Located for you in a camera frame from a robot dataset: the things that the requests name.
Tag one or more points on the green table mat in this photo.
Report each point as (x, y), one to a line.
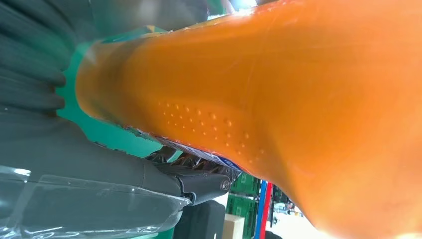
(108, 138)

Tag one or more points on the black zip carry case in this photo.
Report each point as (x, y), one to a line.
(204, 221)

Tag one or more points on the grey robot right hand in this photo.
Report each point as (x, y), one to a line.
(82, 184)

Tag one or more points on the green storage bin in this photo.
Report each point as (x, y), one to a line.
(245, 184)
(242, 214)

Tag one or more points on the blue metal rack frame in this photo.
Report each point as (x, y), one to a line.
(262, 211)

